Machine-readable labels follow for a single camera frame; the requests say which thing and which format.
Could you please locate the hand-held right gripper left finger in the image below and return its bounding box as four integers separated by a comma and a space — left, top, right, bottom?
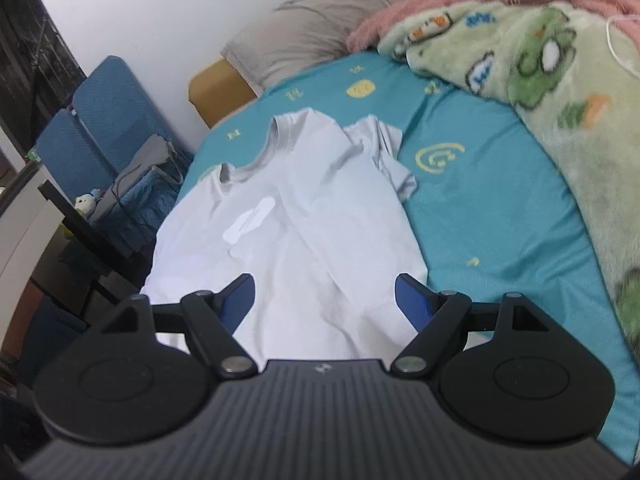
100, 273, 261, 379

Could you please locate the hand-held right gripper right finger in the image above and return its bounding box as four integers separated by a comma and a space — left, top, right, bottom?
391, 273, 551, 377

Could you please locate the white t-shirt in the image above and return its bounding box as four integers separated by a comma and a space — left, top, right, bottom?
139, 108, 430, 361

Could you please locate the teal printed bed sheet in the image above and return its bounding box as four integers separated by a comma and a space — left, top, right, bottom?
175, 48, 640, 466

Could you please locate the black desk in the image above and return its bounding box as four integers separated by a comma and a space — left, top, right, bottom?
31, 180, 153, 331

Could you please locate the small plush toy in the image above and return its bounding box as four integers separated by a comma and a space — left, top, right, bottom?
74, 189, 102, 220

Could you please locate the yellow wooden headboard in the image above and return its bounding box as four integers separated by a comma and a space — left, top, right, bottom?
188, 58, 257, 129

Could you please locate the blue folding chair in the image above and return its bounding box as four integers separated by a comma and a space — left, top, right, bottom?
35, 55, 193, 251

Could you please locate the green cartoon fleece blanket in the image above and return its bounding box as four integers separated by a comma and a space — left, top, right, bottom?
377, 0, 640, 346

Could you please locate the grey pillow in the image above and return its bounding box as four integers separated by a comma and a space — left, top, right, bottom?
221, 0, 415, 92

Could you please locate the pink fuzzy blanket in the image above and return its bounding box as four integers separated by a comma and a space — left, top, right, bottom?
347, 0, 640, 53

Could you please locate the white cable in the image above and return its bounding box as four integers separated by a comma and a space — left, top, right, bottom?
605, 14, 640, 81

